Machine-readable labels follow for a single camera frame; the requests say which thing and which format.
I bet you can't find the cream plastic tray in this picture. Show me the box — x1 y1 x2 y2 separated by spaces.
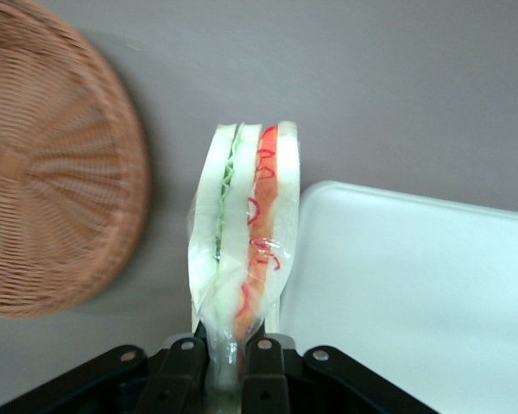
279 179 518 414

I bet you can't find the large brown wicker basket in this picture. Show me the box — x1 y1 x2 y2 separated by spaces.
0 0 153 321

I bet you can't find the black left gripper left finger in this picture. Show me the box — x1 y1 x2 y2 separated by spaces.
0 336 212 414

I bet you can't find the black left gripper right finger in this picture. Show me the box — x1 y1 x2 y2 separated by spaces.
240 335 442 414

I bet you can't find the triangle sandwich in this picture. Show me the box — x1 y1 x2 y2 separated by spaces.
186 120 304 414

